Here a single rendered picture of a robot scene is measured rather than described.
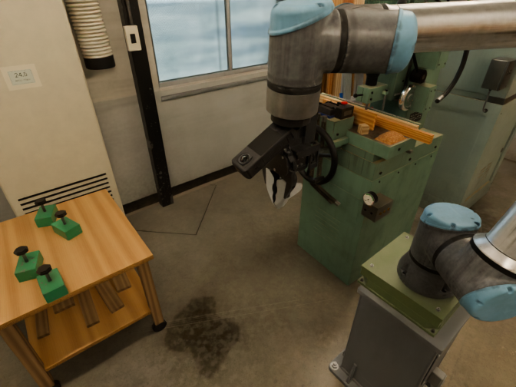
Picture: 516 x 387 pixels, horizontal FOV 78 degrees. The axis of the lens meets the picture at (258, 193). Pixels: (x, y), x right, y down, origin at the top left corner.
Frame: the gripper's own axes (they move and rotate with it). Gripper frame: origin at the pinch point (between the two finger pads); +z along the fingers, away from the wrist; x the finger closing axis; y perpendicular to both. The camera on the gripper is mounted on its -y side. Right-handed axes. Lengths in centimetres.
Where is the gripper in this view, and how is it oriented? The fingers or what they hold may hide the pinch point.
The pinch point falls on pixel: (275, 204)
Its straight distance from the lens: 67.0
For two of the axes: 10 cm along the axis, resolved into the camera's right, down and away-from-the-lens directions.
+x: -6.0, -5.0, 6.3
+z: -0.2, 7.9, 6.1
